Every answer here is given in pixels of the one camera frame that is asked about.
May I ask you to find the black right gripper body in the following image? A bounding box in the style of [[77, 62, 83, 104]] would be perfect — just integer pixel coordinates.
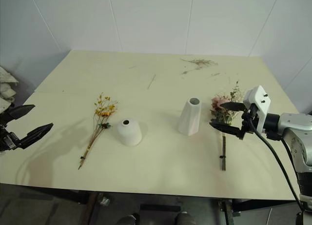
[[240, 103, 260, 135]]

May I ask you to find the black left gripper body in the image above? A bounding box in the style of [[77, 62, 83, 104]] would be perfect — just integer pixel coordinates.
[[0, 112, 20, 152]]

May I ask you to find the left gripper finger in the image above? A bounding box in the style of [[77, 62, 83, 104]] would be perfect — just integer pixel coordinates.
[[4, 104, 36, 124], [16, 123, 54, 150]]

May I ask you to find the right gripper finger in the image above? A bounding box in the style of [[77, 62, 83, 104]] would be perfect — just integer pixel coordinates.
[[209, 122, 245, 141], [219, 102, 245, 111]]

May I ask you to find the tall faceted white vase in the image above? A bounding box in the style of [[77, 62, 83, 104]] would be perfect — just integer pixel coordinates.
[[176, 97, 203, 137]]

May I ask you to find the short round white vase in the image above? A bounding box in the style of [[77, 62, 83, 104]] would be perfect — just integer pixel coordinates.
[[117, 119, 143, 147]]

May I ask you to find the pink dried flower bunch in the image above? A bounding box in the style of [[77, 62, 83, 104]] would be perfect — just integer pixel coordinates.
[[210, 81, 245, 172]]

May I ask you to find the crumpled grey-white cloth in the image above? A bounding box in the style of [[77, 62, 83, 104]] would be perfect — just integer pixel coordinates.
[[0, 66, 20, 113]]

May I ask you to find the loose dried grass sprig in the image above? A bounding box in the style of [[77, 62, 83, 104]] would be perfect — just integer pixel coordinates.
[[179, 58, 218, 76]]

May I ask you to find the yellow dried flower bunch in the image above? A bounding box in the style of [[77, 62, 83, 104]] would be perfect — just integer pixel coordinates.
[[78, 92, 119, 170]]

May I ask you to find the thin loose dried twig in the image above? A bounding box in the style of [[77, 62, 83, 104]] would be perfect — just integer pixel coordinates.
[[147, 74, 157, 90]]

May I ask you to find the dark rounded shape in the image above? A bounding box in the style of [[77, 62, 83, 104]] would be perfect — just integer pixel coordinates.
[[175, 211, 194, 225]]

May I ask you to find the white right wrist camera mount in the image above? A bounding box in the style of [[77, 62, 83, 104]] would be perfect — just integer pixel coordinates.
[[243, 85, 272, 133]]

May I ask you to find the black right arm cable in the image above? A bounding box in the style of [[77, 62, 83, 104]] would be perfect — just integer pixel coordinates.
[[241, 114, 304, 225]]

